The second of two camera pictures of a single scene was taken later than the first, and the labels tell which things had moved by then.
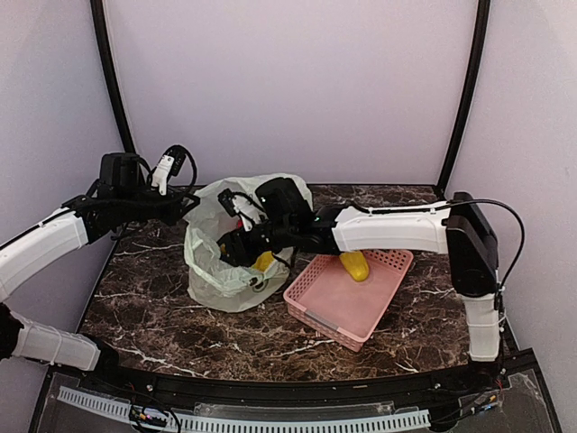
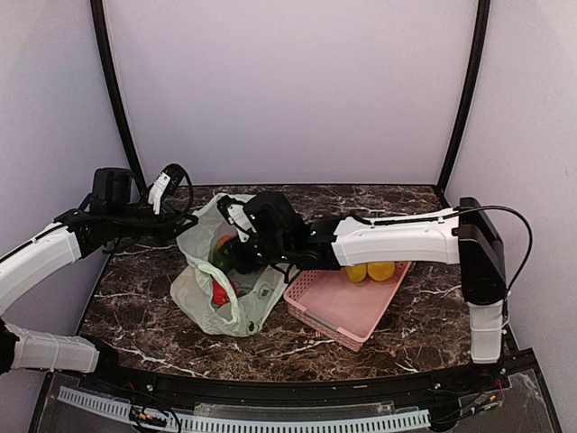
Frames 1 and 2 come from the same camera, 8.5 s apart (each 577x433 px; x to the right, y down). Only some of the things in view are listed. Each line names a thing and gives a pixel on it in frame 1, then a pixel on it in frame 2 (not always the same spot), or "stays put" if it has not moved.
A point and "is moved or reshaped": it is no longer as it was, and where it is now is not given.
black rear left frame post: (98, 18) stays put
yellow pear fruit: (263, 262) is moved or reshaped
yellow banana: (356, 264) stays put
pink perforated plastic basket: (325, 297) stays put
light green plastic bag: (215, 280) is moved or reshaped
